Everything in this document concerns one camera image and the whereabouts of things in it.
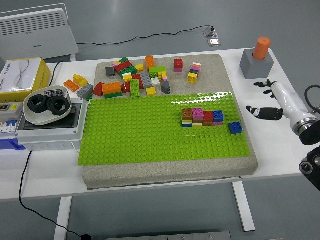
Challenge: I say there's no white plastic bowl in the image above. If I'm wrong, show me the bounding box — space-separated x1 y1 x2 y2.
22 84 73 126

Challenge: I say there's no grey-brown mat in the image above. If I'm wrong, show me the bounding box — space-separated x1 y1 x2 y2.
82 53 259 191

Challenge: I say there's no lime flat long brick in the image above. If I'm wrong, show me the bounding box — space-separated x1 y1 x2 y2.
129 78 142 98

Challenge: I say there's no dark green long brick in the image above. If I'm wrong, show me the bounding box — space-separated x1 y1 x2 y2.
118 66 138 79

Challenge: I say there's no orange cylinder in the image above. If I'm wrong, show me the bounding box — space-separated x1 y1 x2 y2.
252 37 272 60

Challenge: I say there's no small dark electronic component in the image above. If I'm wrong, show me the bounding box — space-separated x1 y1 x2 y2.
44 88 63 98

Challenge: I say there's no grey push-button box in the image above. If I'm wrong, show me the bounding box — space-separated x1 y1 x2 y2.
0 101 24 122

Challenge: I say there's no blue square toy brick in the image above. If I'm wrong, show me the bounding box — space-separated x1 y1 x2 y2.
228 121 243 136
212 109 225 123

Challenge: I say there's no thin black cable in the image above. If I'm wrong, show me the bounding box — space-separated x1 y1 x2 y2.
48 61 63 87

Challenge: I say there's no brown square toy brick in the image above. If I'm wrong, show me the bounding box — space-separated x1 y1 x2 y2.
181 108 194 121

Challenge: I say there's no blue plastic bin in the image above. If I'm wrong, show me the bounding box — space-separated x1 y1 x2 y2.
0 138 28 152

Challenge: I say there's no grey block holder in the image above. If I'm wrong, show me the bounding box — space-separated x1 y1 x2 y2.
239 47 275 80

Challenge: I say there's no red long toy brick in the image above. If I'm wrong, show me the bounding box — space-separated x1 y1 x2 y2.
114 60 133 74

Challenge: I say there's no red sloped toy brick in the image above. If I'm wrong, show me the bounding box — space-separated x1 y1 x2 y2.
93 81 106 97

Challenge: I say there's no black cord with plug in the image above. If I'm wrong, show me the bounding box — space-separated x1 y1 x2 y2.
18 150 92 240

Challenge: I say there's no orange long toy brick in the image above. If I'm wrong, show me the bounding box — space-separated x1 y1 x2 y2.
101 81 123 96

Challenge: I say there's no large black hex nut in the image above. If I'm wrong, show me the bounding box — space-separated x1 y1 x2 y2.
27 94 49 115
46 96 70 116

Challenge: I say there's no metal floor plate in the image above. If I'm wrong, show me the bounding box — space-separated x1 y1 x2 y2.
207 37 222 48

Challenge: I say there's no metal floor socket with plug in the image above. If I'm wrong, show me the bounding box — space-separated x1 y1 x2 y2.
202 26 220 39

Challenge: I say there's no dark grey sloped brick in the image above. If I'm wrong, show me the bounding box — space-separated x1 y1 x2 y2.
160 81 172 95

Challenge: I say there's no black floor cable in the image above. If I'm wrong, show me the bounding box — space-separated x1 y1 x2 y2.
76 24 216 47

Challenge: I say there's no light grey long toy brick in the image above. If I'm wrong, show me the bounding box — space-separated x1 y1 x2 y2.
139 71 153 89

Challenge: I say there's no white blue circuit breaker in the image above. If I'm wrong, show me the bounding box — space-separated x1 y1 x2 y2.
0 119 20 135

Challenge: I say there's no dark green flat brick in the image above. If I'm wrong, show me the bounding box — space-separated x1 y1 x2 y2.
104 91 124 100

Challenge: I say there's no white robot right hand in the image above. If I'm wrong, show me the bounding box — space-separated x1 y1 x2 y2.
245 79 316 126

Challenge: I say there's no lime long toy brick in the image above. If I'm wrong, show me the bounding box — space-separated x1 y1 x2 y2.
148 66 168 76

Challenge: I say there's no grey electrical junction box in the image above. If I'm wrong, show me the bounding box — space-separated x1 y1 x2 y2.
14 97 89 152

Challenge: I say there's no white table leg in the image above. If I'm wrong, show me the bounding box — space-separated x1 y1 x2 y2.
53 196 73 240
231 181 256 233

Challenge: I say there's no yellow tissue box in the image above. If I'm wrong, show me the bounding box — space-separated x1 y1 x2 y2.
0 57 52 103

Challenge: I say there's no white panel heater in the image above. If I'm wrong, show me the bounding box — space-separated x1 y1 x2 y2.
0 3 80 62

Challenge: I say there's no yellow curved toy brick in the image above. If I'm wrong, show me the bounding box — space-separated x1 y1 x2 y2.
72 73 89 88

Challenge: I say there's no green studded baseplate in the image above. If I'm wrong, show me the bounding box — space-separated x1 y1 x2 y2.
77 91 252 167

